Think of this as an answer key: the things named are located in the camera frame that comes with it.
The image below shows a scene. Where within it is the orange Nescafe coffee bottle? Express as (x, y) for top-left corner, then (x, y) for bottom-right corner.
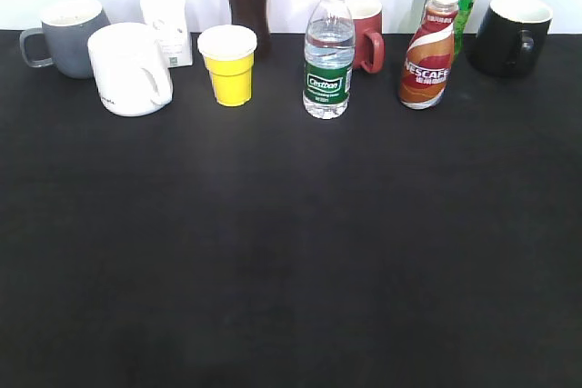
(398, 0), (459, 110)

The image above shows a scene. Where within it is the grey ceramic mug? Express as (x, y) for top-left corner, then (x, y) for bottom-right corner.
(19, 0), (110, 79)

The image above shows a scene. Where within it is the red ceramic mug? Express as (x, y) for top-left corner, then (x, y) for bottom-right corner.
(346, 0), (386, 74)

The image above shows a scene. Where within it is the white ceramic mug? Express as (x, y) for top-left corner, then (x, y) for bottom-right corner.
(87, 23), (173, 117)

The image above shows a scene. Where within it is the black ceramic mug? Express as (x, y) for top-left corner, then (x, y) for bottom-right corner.
(467, 0), (553, 77)

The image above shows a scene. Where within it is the yellow plastic cup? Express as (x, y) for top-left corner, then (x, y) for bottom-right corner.
(197, 25), (257, 107)

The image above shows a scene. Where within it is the clear water bottle green label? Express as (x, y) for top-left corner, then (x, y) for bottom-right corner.
(303, 0), (356, 120)

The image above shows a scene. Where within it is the white paper carton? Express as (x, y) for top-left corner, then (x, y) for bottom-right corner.
(140, 0), (193, 68)

